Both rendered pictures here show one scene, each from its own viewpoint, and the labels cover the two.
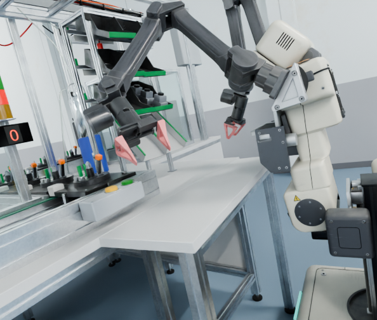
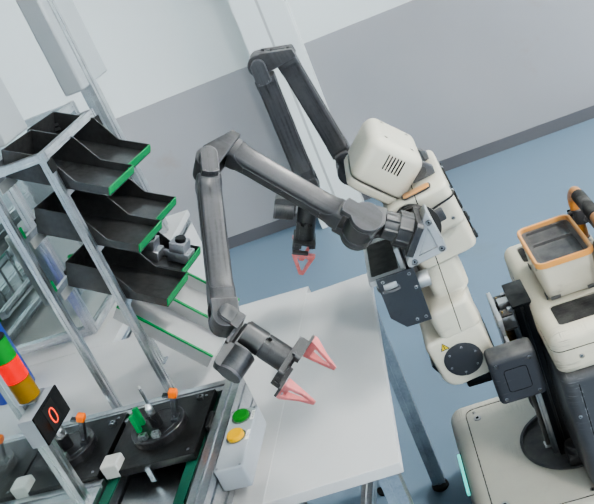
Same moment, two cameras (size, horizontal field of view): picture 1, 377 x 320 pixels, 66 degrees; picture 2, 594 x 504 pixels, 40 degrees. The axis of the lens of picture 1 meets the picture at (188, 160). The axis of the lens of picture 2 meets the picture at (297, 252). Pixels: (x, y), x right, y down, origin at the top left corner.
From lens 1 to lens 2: 119 cm
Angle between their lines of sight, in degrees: 24
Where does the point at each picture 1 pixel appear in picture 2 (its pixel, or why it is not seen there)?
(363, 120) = (422, 83)
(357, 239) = (526, 376)
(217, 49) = (321, 205)
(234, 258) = not seen: hidden behind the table
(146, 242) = (338, 483)
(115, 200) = (252, 448)
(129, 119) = (279, 351)
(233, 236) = not seen: hidden behind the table
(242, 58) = (364, 218)
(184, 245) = (390, 468)
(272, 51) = (379, 178)
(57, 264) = not seen: outside the picture
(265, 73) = (394, 228)
